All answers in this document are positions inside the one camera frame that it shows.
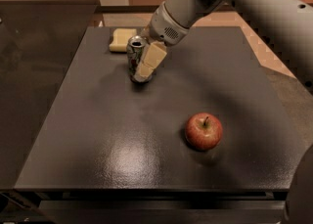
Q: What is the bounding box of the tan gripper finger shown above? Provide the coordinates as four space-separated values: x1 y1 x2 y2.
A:
133 41 167 82

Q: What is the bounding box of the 7up soda can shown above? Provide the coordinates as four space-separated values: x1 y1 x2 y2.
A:
126 35 152 83

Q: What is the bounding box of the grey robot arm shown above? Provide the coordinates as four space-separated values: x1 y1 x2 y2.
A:
141 0 313 91

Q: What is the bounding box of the yellow sponge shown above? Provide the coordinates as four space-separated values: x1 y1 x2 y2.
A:
109 28 137 53

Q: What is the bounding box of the red apple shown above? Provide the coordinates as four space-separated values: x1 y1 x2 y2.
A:
184 112 223 151

